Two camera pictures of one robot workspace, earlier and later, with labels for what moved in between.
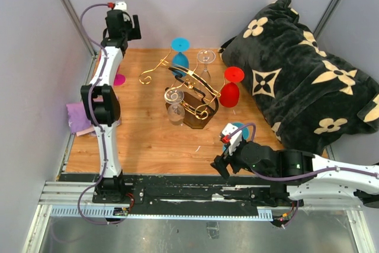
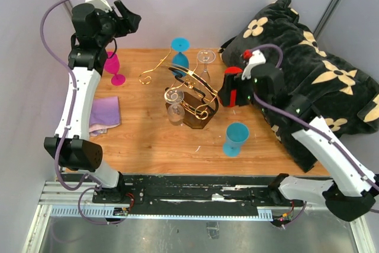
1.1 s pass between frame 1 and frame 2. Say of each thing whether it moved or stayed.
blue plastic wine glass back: stayed
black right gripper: moved
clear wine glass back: stayed
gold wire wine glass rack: stayed
